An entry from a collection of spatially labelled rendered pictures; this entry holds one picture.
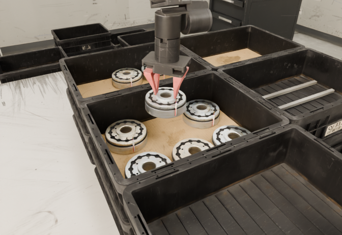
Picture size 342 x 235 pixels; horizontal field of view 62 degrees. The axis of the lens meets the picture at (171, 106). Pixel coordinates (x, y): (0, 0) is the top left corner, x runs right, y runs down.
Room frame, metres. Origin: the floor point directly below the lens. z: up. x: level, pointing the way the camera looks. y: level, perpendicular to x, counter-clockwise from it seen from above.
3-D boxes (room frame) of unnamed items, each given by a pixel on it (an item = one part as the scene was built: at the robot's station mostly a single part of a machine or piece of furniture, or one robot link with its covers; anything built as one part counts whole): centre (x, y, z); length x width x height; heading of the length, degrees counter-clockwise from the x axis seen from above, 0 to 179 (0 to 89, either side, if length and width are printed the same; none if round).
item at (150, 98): (0.61, 0.01, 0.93); 0.10 x 0.10 x 0.01
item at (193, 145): (0.48, -0.05, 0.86); 0.05 x 0.05 x 0.01
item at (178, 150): (0.48, -0.05, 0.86); 0.10 x 0.10 x 0.01
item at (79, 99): (0.81, 0.12, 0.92); 0.40 x 0.30 x 0.02; 118
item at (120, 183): (0.54, -0.02, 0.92); 0.40 x 0.30 x 0.02; 118
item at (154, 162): (0.43, 0.05, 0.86); 0.05 x 0.05 x 0.01
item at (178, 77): (0.61, 0.00, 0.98); 0.07 x 0.07 x 0.09; 72
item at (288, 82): (0.73, -0.38, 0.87); 0.40 x 0.30 x 0.11; 118
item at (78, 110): (0.81, 0.12, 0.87); 0.40 x 0.30 x 0.11; 118
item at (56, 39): (2.17, 0.70, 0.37); 0.40 x 0.30 x 0.45; 119
